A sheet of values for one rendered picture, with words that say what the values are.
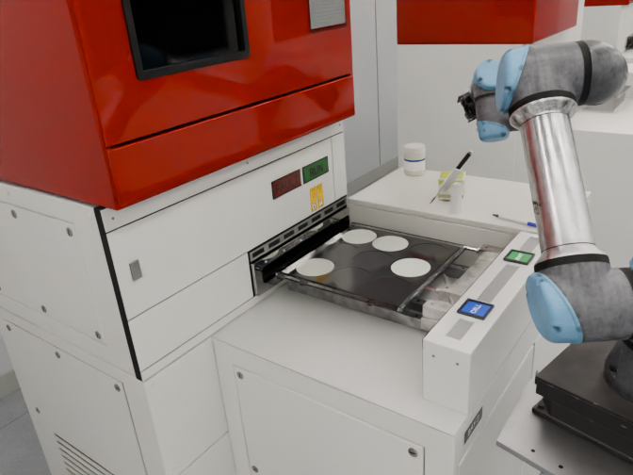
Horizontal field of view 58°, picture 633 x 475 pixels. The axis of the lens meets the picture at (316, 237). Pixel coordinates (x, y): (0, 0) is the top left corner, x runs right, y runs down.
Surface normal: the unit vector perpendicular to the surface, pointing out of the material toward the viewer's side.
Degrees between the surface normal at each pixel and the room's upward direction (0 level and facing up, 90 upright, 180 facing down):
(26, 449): 0
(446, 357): 90
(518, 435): 0
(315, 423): 90
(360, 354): 0
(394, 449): 90
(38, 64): 90
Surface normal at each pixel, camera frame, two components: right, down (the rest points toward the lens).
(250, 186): 0.80, 0.19
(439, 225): -0.59, 0.37
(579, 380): -0.11, -0.90
